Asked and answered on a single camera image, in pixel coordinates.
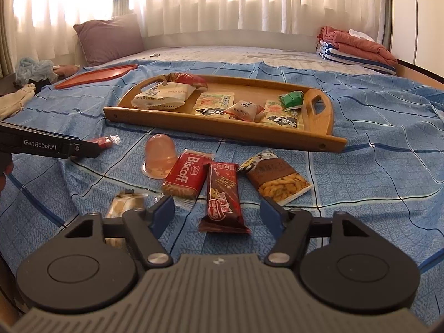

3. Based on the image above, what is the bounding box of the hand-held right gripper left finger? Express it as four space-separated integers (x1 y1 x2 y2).
64 195 174 269

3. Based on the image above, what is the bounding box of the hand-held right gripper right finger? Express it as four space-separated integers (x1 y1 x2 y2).
260 198 379 268

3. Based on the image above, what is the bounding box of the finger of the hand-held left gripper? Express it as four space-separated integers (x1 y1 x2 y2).
69 139 102 160

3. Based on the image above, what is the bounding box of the small red snack stick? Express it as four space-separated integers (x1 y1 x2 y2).
87 135 122 148

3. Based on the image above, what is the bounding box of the brown peanut packet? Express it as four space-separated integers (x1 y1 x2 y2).
239 151 314 205

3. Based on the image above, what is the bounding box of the red biscuit packet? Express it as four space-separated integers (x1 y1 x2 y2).
161 151 212 200

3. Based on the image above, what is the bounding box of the clear cracker packet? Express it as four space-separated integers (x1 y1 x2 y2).
104 189 146 248

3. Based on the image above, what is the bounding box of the dark brown wafer bar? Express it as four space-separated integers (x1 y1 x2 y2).
199 162 251 234

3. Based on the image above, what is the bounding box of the pink jelly cup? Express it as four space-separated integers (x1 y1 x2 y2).
142 133 179 179

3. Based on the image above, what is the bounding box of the large white snack bag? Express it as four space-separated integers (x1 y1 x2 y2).
131 81 196 110

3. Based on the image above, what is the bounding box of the large yellow snack packet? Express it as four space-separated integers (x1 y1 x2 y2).
260 100 304 129

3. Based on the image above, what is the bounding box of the wooden serving tray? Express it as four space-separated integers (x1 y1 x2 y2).
103 74 347 153

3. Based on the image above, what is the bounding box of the white red-edged snack packet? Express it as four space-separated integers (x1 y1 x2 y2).
224 100 266 123

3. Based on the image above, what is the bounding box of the small yellow snack packet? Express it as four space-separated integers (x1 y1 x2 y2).
192 92 234 118

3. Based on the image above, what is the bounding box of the green snack packet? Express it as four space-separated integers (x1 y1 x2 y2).
279 91 305 109

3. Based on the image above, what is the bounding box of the red gold snack packet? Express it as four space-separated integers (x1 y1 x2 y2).
165 72 209 92

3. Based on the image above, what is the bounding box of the person's left hand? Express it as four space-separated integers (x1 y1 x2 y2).
0 153 15 198

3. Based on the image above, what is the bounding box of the beige cloth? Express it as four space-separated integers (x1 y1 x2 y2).
0 83 37 122

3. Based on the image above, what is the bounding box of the blue plastic bag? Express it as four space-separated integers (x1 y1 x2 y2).
16 57 59 84

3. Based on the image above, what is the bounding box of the red plastic tray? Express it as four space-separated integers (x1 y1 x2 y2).
54 63 138 90

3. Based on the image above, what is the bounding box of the brown cloth item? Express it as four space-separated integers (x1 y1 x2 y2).
52 64 82 79

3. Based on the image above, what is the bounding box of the purple pillow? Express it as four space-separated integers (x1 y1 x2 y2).
73 13 145 66

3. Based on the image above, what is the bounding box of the blue checked blanket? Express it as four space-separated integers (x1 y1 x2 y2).
0 59 444 285

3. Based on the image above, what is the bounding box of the white patterned mattress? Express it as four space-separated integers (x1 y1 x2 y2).
87 45 392 77

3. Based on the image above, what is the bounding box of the folded blue striped towel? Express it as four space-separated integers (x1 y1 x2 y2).
315 40 397 75

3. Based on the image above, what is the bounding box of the white bed headboard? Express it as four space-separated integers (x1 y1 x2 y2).
142 29 321 49

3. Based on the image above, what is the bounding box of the folded blankets stack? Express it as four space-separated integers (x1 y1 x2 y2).
318 26 398 66

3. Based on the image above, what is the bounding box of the white sheer curtain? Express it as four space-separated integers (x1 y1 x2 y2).
14 0 392 39

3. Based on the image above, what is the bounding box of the white wardrobe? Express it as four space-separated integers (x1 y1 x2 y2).
390 0 444 84

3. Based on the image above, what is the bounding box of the wooden bed frame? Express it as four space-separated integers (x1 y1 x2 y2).
395 59 444 92

